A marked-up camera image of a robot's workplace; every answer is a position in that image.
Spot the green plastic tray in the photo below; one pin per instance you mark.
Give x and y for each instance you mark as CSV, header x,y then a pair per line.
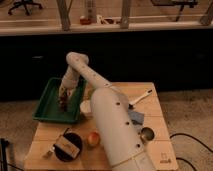
x,y
48,109

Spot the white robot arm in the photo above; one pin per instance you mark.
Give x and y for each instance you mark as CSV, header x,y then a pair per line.
x,y
109,106

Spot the white cup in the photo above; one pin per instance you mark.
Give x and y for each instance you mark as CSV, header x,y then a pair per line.
x,y
85,108

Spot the office chair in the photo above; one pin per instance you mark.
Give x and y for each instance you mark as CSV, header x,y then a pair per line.
x,y
24,3

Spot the metal cup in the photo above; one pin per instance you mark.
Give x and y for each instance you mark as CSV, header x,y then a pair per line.
x,y
147,135

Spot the black bowl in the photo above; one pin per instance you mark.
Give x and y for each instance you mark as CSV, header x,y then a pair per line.
x,y
76,140

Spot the wooden block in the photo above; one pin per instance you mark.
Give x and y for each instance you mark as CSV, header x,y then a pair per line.
x,y
68,147

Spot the orange fruit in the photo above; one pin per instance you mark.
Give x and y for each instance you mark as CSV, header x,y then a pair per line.
x,y
93,139

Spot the red object on shelf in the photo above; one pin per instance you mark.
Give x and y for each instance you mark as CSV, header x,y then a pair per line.
x,y
85,21

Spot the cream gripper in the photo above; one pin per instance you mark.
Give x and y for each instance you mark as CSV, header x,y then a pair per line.
x,y
63,91

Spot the white handled brush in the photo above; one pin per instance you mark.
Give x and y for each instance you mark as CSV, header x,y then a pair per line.
x,y
135,101

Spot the dark red grape bunch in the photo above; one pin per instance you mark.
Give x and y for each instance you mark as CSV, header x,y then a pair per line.
x,y
63,102

